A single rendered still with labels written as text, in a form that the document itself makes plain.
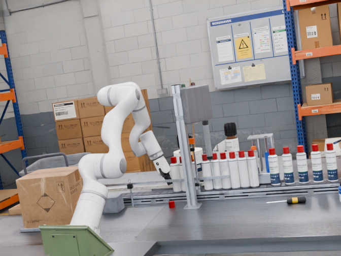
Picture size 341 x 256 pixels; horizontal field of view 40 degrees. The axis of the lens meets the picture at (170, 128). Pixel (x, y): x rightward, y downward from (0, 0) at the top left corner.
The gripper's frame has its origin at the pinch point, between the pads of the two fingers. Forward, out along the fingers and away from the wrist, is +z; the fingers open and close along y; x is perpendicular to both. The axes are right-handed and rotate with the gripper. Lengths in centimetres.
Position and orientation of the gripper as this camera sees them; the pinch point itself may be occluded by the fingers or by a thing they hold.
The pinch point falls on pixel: (169, 181)
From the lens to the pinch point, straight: 277.8
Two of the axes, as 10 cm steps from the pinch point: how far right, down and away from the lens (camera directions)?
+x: -8.5, 4.2, 3.1
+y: 2.7, -1.6, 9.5
